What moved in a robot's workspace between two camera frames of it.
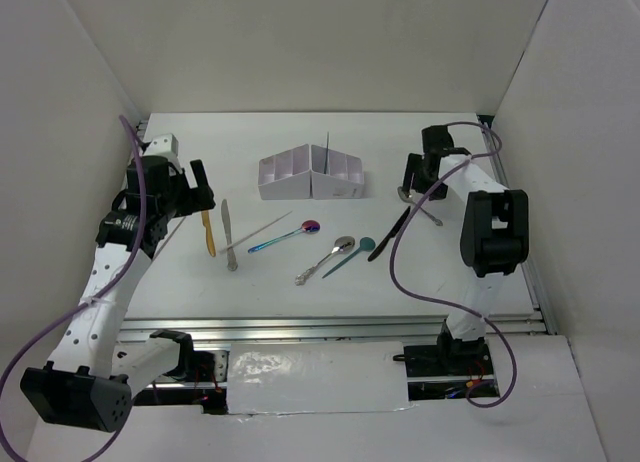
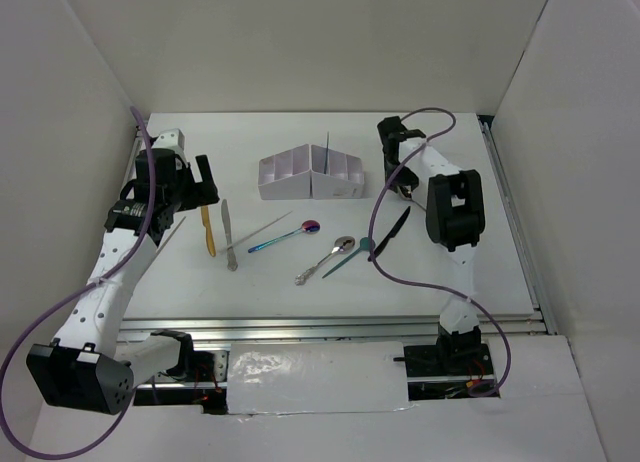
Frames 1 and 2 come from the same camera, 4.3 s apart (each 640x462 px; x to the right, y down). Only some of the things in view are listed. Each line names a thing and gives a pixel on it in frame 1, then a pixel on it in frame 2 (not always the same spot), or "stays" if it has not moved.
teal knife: [326, 155] stays
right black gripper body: [416, 171] -> [406, 177]
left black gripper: [198, 198] stays
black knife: [391, 235] stays
